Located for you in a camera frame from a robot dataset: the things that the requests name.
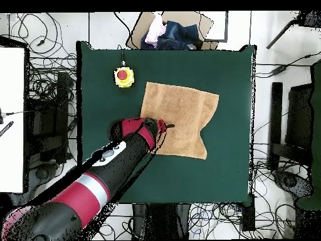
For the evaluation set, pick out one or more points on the tan terry towel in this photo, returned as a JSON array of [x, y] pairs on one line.
[[183, 113]]

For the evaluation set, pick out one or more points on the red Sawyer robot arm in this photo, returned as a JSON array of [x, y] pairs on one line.
[[100, 175]]

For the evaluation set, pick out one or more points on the yellow emergency stop button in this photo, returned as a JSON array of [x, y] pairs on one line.
[[123, 76]]

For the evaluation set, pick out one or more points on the dark green tablecloth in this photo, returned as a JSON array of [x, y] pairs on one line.
[[200, 180]]

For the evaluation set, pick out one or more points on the blue denim jeans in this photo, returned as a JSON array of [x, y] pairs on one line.
[[178, 35]]

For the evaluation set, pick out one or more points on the pale pink garment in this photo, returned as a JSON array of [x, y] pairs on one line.
[[154, 31]]

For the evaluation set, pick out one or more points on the black metal stand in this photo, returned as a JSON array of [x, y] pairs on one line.
[[275, 113], [62, 100]]

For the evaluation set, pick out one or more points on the brown cardboard box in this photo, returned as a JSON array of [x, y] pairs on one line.
[[190, 18]]

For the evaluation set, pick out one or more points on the black power strip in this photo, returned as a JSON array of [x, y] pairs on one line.
[[248, 216]]

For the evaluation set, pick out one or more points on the green fabric sheet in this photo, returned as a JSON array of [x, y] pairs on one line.
[[316, 125]]

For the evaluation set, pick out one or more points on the white desk top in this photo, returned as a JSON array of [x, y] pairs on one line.
[[11, 120]]

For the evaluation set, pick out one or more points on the black tripod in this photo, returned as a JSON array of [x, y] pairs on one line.
[[308, 19]]

